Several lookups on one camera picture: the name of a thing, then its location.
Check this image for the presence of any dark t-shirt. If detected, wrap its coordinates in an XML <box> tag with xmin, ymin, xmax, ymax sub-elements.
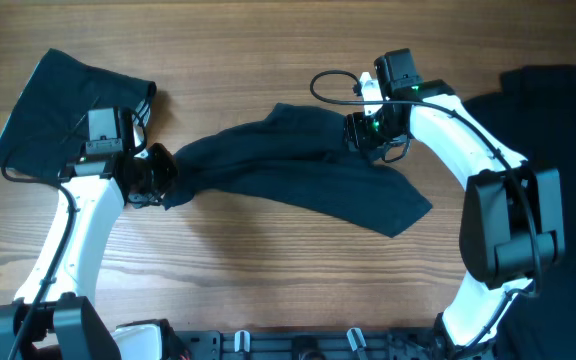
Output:
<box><xmin>164</xmin><ymin>103</ymin><xmax>432</xmax><ymax>237</ymax></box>

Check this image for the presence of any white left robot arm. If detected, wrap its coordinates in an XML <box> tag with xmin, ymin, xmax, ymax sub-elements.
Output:
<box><xmin>0</xmin><ymin>140</ymin><xmax>177</xmax><ymax>359</ymax></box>

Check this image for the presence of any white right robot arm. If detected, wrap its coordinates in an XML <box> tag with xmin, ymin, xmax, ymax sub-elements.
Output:
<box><xmin>348</xmin><ymin>73</ymin><xmax>565</xmax><ymax>356</ymax></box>

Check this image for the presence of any pile of dark clothes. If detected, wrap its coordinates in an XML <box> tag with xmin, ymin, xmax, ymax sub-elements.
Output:
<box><xmin>464</xmin><ymin>65</ymin><xmax>576</xmax><ymax>359</ymax></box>

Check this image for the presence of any folded dark garment stack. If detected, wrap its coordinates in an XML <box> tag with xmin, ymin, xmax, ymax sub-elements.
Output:
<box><xmin>0</xmin><ymin>49</ymin><xmax>157</xmax><ymax>179</ymax></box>

